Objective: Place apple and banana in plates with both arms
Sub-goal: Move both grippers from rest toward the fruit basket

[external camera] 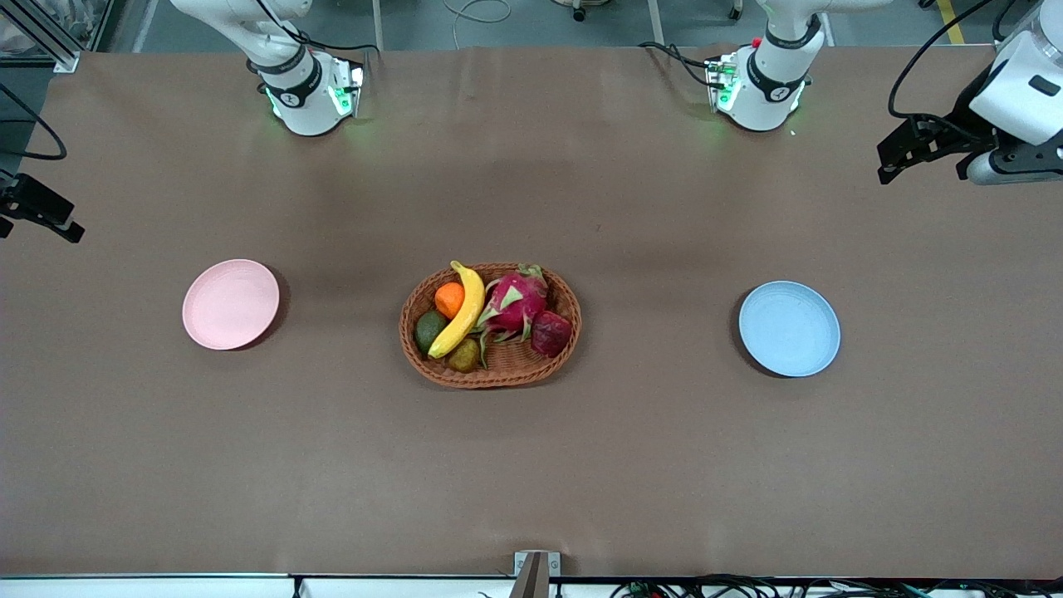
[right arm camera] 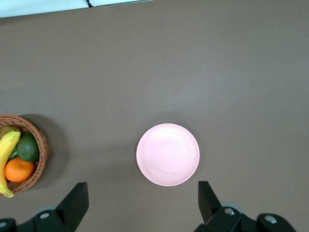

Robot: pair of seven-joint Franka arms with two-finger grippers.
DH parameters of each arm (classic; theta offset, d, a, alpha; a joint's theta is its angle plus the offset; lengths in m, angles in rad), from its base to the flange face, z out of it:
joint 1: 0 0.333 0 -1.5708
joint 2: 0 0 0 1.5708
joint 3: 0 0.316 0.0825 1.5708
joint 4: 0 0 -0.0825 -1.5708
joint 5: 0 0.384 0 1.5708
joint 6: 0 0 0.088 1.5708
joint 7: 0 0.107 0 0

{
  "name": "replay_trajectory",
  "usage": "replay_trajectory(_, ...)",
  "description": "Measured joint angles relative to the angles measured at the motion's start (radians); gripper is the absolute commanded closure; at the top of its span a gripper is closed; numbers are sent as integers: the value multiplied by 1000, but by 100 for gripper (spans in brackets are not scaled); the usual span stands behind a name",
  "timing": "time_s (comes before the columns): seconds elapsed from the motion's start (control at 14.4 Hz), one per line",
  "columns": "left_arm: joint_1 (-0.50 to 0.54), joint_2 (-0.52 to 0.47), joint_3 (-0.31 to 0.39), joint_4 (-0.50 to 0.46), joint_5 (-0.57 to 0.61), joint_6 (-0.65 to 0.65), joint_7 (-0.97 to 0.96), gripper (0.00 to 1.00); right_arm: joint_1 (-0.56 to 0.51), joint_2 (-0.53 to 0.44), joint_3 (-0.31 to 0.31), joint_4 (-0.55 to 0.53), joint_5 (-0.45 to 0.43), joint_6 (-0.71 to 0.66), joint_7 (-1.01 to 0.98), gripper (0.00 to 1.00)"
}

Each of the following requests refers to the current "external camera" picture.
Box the dark red apple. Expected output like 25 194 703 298
531 311 573 359

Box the yellow banana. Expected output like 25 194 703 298
428 260 486 360

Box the pink plate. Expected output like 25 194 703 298
182 259 281 351

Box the blue plate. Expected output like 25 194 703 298
738 281 841 379

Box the white table edge profile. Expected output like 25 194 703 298
0 571 1063 598

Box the green avocado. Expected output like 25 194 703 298
414 310 449 356

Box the pink dragon fruit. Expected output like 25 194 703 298
472 264 551 370

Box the brownish yellow round fruit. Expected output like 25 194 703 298
446 337 483 374

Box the brown wicker basket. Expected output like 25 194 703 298
399 262 582 390

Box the brown table cover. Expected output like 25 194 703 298
0 46 1063 580

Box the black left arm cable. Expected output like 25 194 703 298
887 0 997 123

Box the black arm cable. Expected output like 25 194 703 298
887 0 997 123
0 81 68 161

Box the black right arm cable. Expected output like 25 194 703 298
0 81 68 161

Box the aluminium frame profile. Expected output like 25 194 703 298
0 0 81 74

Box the black left base cable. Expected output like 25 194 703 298
638 40 717 89

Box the black base cable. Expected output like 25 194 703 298
638 40 717 89
291 29 385 57

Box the black right base cable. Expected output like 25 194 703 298
291 29 385 57

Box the white floor cable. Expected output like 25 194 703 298
443 0 513 49

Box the black cable bundle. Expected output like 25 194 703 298
610 573 1063 598

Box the grey metal bracket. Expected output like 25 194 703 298
508 551 561 598

